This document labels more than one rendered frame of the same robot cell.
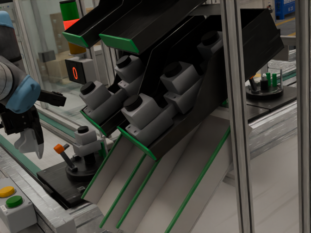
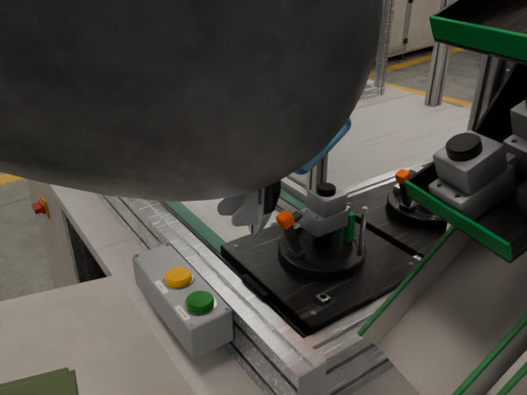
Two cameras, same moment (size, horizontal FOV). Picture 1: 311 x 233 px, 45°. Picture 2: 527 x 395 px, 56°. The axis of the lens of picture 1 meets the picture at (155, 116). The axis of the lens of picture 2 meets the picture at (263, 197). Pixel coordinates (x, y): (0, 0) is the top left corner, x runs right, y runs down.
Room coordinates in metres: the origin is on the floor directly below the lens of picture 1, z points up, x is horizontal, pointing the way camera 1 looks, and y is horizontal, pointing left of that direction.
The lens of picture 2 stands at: (0.29, 0.31, 1.43)
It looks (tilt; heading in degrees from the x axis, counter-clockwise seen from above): 28 degrees down; 359
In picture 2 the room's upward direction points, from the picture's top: straight up
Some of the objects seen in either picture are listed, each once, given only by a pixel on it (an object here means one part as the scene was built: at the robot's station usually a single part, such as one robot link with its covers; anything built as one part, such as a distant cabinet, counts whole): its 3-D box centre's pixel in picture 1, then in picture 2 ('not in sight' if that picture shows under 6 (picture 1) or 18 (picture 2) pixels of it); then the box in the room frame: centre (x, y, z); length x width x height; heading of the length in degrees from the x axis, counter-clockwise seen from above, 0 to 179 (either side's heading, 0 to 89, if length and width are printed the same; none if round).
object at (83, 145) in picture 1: (88, 138); (329, 204); (0.96, 0.19, 1.06); 0.08 x 0.04 x 0.07; 123
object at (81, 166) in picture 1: (90, 165); (321, 249); (0.95, 0.20, 0.98); 0.14 x 0.14 x 0.02
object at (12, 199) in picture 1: (14, 202); (200, 303); (0.84, 0.39, 0.96); 0.04 x 0.04 x 0.02
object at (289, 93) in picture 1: (264, 83); not in sight; (1.36, -0.42, 1.01); 0.24 x 0.24 x 0.13; 33
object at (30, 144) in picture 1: (30, 146); (249, 214); (0.86, 0.31, 1.10); 0.06 x 0.03 x 0.09; 124
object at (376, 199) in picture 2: not in sight; (427, 190); (1.09, -0.02, 1.01); 0.24 x 0.24 x 0.13; 33
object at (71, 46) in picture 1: (77, 44); not in sight; (1.17, 0.20, 1.28); 0.05 x 0.05 x 0.05
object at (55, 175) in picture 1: (92, 172); (321, 259); (0.95, 0.20, 0.96); 0.24 x 0.24 x 0.02; 33
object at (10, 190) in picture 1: (7, 193); (178, 279); (0.90, 0.42, 0.96); 0.04 x 0.04 x 0.02
